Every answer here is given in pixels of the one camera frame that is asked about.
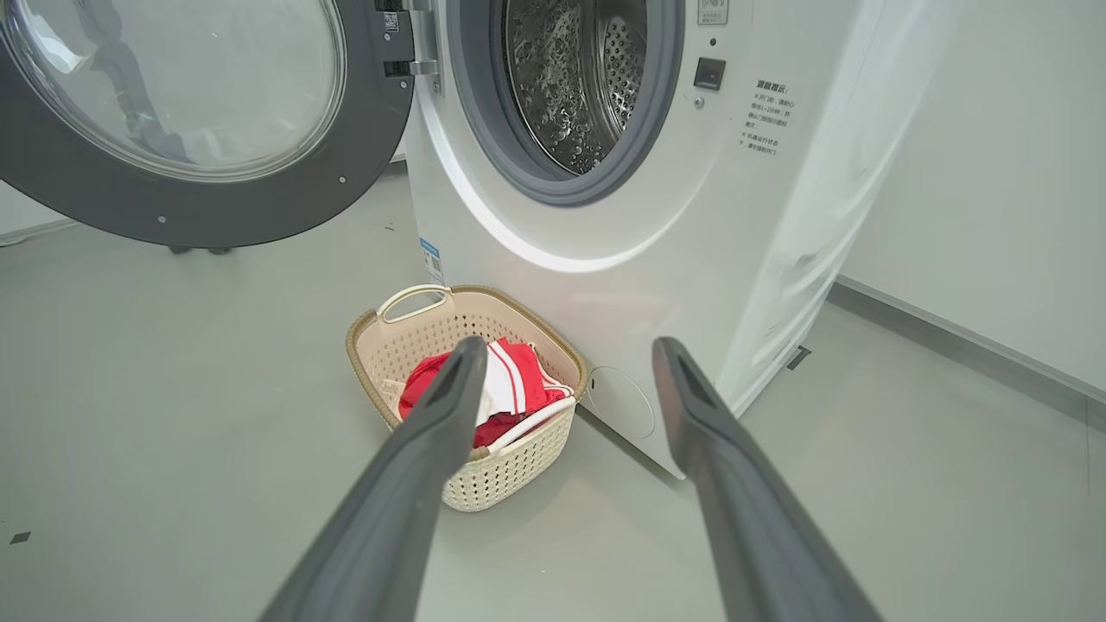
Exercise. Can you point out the red number 23 jersey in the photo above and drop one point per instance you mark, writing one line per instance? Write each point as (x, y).
(419, 384)

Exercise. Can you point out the blue energy label sticker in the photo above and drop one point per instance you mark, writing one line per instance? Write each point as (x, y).
(431, 261)

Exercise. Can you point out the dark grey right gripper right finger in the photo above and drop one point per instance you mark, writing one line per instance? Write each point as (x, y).
(743, 501)

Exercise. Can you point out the red and white shorts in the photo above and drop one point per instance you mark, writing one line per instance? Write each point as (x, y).
(518, 380)

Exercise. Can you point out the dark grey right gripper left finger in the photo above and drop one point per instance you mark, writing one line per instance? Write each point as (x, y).
(406, 484)

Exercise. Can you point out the white washing machine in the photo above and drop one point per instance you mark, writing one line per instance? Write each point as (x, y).
(734, 259)

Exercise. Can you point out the washing machine door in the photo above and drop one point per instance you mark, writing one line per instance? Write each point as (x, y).
(259, 207)

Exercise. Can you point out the cream perforated laundry basket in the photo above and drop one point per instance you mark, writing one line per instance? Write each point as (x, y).
(510, 479)

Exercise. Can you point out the grey warning sticker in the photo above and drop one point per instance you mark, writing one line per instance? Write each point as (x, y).
(712, 10)

